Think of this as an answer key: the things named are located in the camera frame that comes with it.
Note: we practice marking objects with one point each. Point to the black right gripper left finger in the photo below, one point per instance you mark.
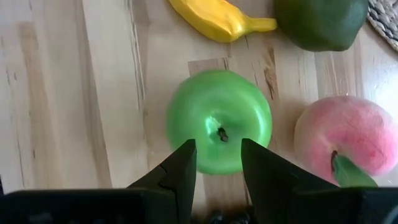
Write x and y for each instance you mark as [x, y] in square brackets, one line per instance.
[168, 193]

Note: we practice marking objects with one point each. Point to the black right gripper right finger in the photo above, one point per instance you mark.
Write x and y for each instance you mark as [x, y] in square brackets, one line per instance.
[273, 193]

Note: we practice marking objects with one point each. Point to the pink peach with green leaf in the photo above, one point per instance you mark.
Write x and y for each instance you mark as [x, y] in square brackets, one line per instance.
[348, 127]

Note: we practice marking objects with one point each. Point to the green apple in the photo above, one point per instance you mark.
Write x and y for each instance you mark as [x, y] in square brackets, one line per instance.
[214, 102]

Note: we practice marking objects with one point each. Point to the dark green avocado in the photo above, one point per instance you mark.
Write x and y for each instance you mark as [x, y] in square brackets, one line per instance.
[320, 21]

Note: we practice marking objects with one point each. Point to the yellow banana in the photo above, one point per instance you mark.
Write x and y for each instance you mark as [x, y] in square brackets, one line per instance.
[214, 18]

